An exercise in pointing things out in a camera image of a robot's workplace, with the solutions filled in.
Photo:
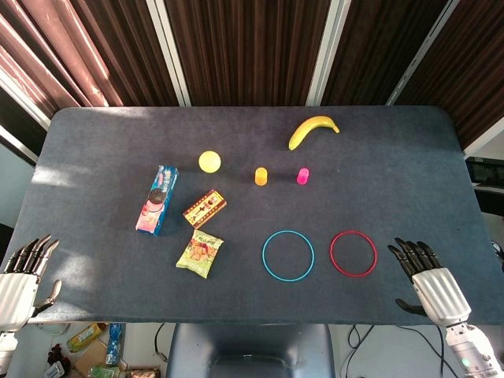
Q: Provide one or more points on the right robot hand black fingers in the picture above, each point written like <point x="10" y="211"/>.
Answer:
<point x="439" y="291"/>

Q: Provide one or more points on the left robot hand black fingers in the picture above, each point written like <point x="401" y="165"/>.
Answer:
<point x="17" y="287"/>

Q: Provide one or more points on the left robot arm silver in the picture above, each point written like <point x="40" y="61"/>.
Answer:
<point x="4" y="350"/>

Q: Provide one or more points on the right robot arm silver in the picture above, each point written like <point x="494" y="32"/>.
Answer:
<point x="470" y="350"/>

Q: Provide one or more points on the blue snack package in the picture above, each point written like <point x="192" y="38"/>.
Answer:
<point x="114" y="344"/>

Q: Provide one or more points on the black desktop device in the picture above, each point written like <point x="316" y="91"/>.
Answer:
<point x="486" y="171"/>

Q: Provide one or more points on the dark blue table cloth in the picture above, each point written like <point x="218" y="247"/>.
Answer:
<point x="98" y="177"/>

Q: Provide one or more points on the blue Oreo cookie box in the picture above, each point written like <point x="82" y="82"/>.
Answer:
<point x="157" y="201"/>

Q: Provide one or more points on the pink cup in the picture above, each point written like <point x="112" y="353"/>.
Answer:
<point x="302" y="177"/>

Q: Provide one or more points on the green snack bag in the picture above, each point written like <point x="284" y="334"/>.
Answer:
<point x="199" y="254"/>

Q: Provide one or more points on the blue robot torso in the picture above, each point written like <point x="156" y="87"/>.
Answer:
<point x="252" y="346"/>

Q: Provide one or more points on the red yellow carton box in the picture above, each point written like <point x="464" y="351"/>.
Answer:
<point x="204" y="208"/>

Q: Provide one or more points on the yellow banana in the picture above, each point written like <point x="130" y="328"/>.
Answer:
<point x="307" y="128"/>

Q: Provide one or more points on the yellow cup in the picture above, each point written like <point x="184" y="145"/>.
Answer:
<point x="261" y="177"/>

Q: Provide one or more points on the brown pleated curtain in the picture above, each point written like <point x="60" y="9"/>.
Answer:
<point x="472" y="71"/>
<point x="78" y="47"/>
<point x="378" y="47"/>
<point x="252" y="47"/>

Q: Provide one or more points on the yellow ball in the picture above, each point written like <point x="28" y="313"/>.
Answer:
<point x="209" y="162"/>

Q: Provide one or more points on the white window frame post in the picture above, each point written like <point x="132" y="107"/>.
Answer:
<point x="328" y="51"/>
<point x="169" y="51"/>
<point x="427" y="51"/>

